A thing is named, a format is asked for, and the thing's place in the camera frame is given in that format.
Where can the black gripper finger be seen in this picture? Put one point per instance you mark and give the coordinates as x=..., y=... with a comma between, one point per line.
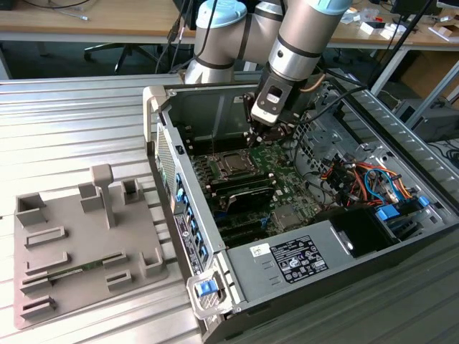
x=279, y=130
x=248, y=111

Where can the silver CPU plate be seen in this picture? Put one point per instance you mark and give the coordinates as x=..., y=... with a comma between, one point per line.
x=235, y=163

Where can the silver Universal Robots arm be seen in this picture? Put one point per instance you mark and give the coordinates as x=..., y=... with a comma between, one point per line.
x=297, y=43

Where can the metal drive cage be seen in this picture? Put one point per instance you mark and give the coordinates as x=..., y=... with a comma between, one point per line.
x=331, y=139

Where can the green motherboard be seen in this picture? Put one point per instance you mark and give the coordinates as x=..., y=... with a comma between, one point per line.
x=290, y=186

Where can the black RAM slots bank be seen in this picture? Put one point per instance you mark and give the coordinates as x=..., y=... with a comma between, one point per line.
x=244, y=182
x=202, y=147

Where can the black graphics card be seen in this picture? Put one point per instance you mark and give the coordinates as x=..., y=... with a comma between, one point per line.
x=251, y=200

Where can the silver chipset heatsink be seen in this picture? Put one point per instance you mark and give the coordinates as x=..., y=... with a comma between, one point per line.
x=287, y=218

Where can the small white box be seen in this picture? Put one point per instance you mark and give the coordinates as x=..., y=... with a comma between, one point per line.
x=369, y=28

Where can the black expansion slots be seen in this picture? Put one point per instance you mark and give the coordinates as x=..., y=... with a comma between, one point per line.
x=240, y=229

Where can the open grey PC case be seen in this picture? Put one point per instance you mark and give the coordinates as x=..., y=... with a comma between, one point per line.
x=401, y=143

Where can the white handwritten sticker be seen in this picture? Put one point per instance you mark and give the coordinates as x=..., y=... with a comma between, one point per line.
x=260, y=249

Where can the black slanted pole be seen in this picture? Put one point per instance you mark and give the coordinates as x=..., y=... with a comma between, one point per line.
x=401, y=40

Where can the black power supply label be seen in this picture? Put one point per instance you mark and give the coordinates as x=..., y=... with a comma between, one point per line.
x=301, y=258

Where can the black plastic shroud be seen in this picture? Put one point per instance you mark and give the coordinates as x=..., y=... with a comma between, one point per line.
x=365, y=233

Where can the blue disk carrier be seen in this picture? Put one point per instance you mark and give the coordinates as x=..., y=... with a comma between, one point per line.
x=387, y=213

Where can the brown cardboard box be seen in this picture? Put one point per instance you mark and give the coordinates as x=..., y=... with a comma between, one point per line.
x=430, y=71

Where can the black office chair base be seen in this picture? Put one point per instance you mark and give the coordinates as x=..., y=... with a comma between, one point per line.
x=123, y=49

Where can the grey computer on floor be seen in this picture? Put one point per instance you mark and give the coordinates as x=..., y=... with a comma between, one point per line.
x=439, y=123

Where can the black monitor base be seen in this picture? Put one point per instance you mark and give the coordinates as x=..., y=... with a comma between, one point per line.
x=405, y=5

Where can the grey power supply unit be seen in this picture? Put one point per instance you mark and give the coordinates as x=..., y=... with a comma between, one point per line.
x=251, y=279

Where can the small blue plastic tab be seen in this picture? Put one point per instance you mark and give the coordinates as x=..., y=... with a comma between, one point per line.
x=422, y=200

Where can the small open cardboard box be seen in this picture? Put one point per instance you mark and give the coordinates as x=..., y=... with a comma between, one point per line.
x=444, y=32

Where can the long wooden desk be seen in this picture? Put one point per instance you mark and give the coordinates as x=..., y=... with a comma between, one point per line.
x=107, y=18

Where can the blue case latch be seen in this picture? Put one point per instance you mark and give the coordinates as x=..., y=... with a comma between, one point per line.
x=205, y=288

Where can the grey parts rack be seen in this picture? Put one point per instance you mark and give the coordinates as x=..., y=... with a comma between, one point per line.
x=89, y=243

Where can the green RAM stick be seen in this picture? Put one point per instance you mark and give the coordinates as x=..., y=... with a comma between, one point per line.
x=82, y=268

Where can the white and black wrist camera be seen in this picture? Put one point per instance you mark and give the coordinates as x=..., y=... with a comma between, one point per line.
x=265, y=113

